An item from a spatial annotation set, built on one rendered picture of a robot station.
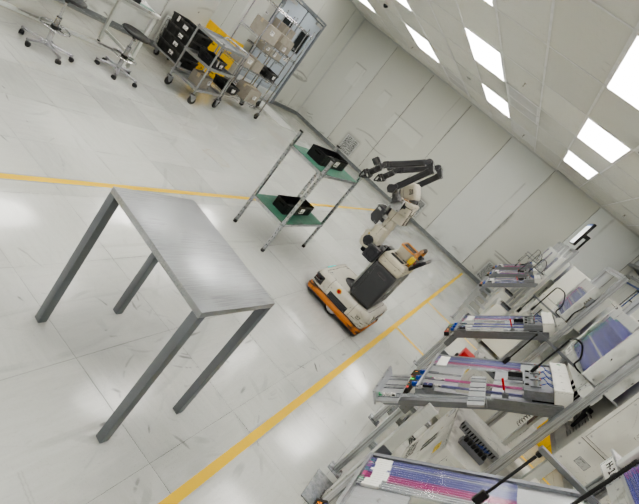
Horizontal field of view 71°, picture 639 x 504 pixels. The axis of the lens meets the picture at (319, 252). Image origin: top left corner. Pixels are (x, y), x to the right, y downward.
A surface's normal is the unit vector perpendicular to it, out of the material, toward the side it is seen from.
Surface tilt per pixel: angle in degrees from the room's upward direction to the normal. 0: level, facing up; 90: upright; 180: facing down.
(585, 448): 90
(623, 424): 90
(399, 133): 90
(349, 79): 90
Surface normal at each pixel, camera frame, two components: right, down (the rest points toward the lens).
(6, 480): 0.62, -0.72
